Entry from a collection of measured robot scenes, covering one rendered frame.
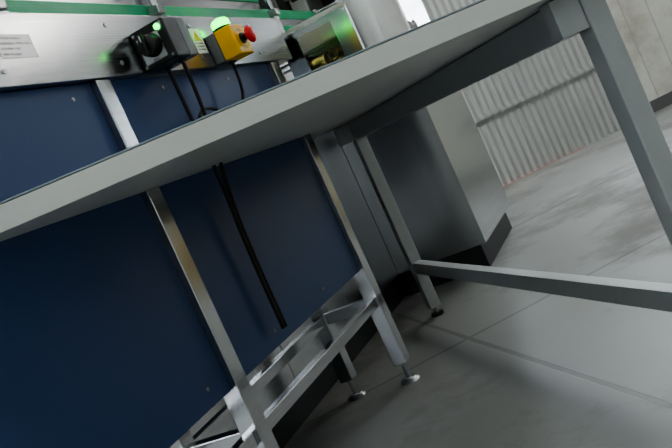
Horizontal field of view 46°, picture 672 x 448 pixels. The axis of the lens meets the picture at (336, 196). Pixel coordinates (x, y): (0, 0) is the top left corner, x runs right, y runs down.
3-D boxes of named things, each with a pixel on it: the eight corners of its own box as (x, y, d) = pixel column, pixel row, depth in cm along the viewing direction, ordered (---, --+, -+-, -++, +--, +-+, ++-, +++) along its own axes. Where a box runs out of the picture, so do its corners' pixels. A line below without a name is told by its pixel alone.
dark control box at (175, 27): (169, 73, 158) (151, 34, 157) (200, 56, 155) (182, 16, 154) (146, 75, 150) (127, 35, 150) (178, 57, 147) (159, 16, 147)
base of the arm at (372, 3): (417, 42, 202) (386, -24, 201) (438, 23, 183) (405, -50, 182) (350, 71, 199) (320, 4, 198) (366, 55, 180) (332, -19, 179)
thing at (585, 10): (441, 311, 270) (355, 119, 266) (780, 402, 123) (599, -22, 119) (418, 323, 268) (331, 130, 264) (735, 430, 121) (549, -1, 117)
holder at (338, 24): (306, 93, 242) (285, 47, 241) (384, 55, 231) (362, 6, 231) (284, 98, 226) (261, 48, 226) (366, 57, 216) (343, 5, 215)
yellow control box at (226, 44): (231, 66, 183) (218, 37, 183) (257, 52, 180) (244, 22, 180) (217, 68, 177) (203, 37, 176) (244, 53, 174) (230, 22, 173)
